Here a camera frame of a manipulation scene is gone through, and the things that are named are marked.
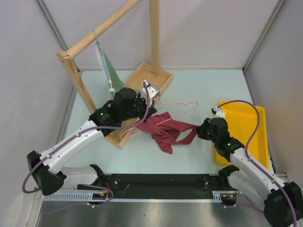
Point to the green striped garment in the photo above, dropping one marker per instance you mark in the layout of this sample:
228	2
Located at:
119	84

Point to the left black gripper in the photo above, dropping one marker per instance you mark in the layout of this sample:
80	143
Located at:
139	98

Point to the red tank top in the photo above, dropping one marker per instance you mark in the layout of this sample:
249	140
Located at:
168	132

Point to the blue hanger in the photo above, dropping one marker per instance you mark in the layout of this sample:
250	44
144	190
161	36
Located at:
103	64

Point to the yellow plastic tray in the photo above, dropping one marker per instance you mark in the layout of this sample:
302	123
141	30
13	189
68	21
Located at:
242	120

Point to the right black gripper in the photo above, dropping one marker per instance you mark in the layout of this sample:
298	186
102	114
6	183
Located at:
200	129

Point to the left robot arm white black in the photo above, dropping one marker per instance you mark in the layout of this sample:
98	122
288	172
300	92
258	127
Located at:
48	167

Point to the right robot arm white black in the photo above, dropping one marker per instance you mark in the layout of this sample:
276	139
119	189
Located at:
281	202

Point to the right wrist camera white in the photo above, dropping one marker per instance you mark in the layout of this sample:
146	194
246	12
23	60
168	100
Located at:
218	112

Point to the white cable duct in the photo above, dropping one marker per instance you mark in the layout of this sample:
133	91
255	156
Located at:
97	197

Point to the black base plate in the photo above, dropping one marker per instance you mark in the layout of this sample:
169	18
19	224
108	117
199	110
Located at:
163	186

